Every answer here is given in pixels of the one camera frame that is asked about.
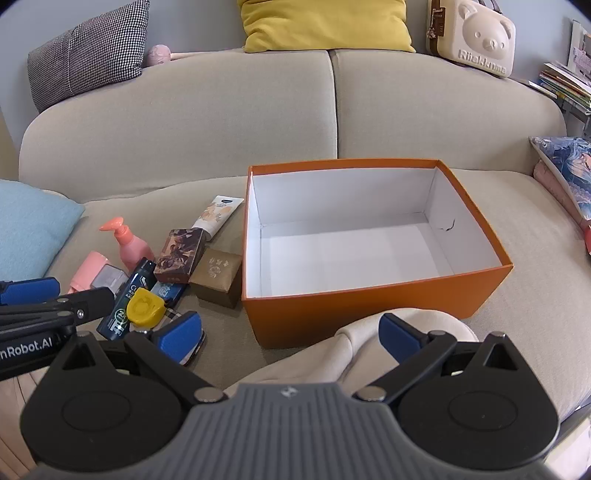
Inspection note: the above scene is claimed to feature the illustrated card box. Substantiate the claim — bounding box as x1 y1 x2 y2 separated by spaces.
153 228 206 284

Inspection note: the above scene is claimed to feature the clear plastic box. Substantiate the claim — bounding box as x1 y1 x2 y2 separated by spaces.
90 264 129 301

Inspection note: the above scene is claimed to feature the yellow pillow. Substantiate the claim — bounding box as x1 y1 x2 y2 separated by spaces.
238 0 416 54

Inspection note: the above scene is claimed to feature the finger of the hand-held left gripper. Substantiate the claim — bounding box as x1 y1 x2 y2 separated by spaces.
0 286 115 329
0 277 61 306

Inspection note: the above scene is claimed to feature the pink pump bottle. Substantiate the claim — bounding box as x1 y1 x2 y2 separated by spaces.
100 217 148 273

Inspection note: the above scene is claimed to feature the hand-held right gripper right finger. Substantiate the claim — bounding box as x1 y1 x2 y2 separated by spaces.
353 312 540 402

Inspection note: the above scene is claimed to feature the pink cushion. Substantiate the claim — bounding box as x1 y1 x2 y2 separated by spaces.
533 159 591 232

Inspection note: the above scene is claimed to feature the pink massage stick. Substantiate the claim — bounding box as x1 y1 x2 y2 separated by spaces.
144 45 199 68

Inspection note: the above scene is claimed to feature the orange cardboard box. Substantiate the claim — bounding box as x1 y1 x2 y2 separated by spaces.
241 158 514 350

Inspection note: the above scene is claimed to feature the light blue pillow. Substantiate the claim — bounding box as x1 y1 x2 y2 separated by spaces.
0 179 86 282

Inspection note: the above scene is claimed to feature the blue printed pillow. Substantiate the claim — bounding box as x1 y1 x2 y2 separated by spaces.
529 136 591 222

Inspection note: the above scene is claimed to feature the person's beige clothing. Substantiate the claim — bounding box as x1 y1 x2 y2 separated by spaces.
224 307 481 402

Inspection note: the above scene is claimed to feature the dark blue bottle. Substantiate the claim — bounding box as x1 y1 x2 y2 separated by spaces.
96 257 158 340

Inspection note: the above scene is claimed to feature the stack of books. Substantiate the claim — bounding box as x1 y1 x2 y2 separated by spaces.
538 18 591 114

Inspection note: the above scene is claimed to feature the houndstooth pillow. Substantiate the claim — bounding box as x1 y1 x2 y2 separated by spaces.
27 0 151 114

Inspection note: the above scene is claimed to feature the beige sofa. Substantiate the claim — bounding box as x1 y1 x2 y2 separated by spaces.
0 46 591 480

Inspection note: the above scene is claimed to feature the gold gift box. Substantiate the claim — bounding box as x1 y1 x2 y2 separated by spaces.
188 248 243 309

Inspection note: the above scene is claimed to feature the small blue packet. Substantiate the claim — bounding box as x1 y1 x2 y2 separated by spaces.
150 281 188 308

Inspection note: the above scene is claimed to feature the pink cup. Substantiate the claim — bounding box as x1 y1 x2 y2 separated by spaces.
69 251 109 294

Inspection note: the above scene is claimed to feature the cream bear suitcase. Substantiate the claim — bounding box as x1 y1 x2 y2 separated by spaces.
426 0 517 78

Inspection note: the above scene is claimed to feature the yellow tape measure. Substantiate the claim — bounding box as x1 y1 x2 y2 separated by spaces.
127 289 166 329

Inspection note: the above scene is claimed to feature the white hand cream tube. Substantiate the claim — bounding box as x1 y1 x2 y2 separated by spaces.
191 196 245 241

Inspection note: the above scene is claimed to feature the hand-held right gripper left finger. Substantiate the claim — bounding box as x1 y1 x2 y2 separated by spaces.
46 311 227 403

